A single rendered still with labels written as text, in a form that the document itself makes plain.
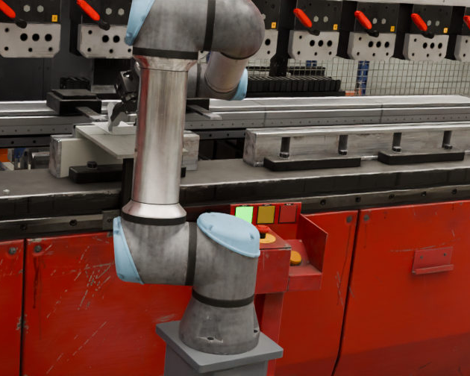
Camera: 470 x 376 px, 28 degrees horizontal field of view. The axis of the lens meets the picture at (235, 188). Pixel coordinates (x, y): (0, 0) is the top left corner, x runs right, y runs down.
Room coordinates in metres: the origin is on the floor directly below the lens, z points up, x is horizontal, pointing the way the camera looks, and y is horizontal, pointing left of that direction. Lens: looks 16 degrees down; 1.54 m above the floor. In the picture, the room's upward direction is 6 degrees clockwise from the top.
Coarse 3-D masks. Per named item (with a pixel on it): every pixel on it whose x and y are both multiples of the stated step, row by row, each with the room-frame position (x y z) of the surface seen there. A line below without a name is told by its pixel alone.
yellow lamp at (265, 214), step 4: (260, 208) 2.27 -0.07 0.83; (264, 208) 2.27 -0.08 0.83; (268, 208) 2.28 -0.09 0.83; (272, 208) 2.28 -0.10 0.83; (260, 212) 2.27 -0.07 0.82; (264, 212) 2.27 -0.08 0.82; (268, 212) 2.28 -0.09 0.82; (272, 212) 2.28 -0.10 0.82; (260, 216) 2.27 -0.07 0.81; (264, 216) 2.28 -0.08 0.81; (268, 216) 2.28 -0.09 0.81; (272, 216) 2.28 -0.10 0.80; (260, 220) 2.27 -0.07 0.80; (264, 220) 2.28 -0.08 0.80; (268, 220) 2.28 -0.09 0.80; (272, 220) 2.29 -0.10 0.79
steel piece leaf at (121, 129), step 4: (104, 128) 2.24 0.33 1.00; (112, 128) 2.19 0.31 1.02; (116, 128) 2.19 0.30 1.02; (120, 128) 2.20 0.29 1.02; (124, 128) 2.20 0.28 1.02; (128, 128) 2.21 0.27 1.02; (132, 128) 2.21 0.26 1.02; (108, 132) 2.21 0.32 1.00; (112, 132) 2.19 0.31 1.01; (116, 132) 2.19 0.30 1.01; (120, 132) 2.20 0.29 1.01; (124, 132) 2.20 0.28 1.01; (128, 132) 2.21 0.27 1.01; (132, 132) 2.21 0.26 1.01
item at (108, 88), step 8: (96, 64) 2.27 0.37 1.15; (104, 64) 2.28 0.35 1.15; (112, 64) 2.29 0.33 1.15; (120, 64) 2.30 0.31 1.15; (128, 64) 2.31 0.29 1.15; (96, 72) 2.27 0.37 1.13; (104, 72) 2.28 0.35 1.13; (112, 72) 2.29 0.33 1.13; (96, 80) 2.27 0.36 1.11; (104, 80) 2.28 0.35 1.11; (112, 80) 2.29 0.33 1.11; (96, 88) 2.28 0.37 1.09; (104, 88) 2.29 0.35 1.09; (112, 88) 2.30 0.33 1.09
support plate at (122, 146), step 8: (80, 128) 2.23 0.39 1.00; (88, 128) 2.23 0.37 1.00; (96, 128) 2.24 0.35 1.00; (88, 136) 2.17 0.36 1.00; (96, 136) 2.17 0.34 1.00; (104, 136) 2.17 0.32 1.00; (112, 136) 2.18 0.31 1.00; (120, 136) 2.19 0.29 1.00; (128, 136) 2.20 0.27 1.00; (96, 144) 2.12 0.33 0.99; (104, 144) 2.10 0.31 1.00; (112, 144) 2.10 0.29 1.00; (120, 144) 2.11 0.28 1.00; (128, 144) 2.12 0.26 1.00; (112, 152) 2.04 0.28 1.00; (120, 152) 2.04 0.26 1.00; (128, 152) 2.04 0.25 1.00; (184, 152) 2.10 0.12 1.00
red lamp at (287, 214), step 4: (284, 208) 2.30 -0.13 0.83; (288, 208) 2.30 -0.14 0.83; (292, 208) 2.31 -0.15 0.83; (284, 212) 2.30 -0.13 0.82; (288, 212) 2.30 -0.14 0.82; (292, 212) 2.31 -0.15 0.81; (280, 216) 2.29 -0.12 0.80; (284, 216) 2.30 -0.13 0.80; (288, 216) 2.30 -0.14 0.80; (292, 216) 2.31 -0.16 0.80; (280, 220) 2.29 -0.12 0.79; (284, 220) 2.30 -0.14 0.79; (288, 220) 2.30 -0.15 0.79; (292, 220) 2.31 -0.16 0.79
